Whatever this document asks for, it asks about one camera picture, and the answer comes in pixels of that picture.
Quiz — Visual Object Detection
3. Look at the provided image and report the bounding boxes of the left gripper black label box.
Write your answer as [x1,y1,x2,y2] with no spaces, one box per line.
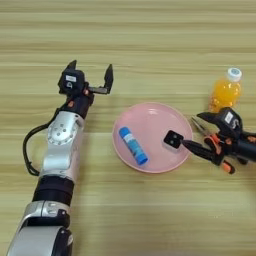
[58,69,87,97]

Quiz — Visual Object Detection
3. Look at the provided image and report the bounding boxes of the pink round plate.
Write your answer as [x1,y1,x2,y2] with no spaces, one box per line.
[111,101,194,175]

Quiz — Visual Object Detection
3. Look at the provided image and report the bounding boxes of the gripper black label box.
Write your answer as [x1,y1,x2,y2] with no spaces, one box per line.
[58,69,87,97]
[216,107,244,139]

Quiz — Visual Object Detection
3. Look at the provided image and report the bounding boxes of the orange black pliers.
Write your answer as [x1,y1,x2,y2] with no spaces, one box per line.
[190,115,250,175]

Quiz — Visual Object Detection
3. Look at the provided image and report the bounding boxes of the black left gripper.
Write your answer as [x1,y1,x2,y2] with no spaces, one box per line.
[64,59,115,120]

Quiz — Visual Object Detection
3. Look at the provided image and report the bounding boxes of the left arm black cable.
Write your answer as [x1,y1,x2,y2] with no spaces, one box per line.
[22,106,68,177]

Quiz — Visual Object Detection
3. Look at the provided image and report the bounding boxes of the blue glue stick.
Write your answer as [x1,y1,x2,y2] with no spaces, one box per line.
[118,126,149,167]

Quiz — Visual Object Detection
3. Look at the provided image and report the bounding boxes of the small black square block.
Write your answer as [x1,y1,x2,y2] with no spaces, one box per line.
[163,129,185,151]

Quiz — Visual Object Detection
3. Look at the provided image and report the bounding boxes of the orange juice bottle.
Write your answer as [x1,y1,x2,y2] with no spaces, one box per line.
[208,67,244,115]

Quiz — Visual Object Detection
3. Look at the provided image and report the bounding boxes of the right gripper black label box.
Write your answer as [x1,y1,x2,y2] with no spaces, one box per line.
[216,107,244,139]

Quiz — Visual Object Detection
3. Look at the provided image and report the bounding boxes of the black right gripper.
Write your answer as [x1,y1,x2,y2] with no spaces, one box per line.
[181,111,256,166]

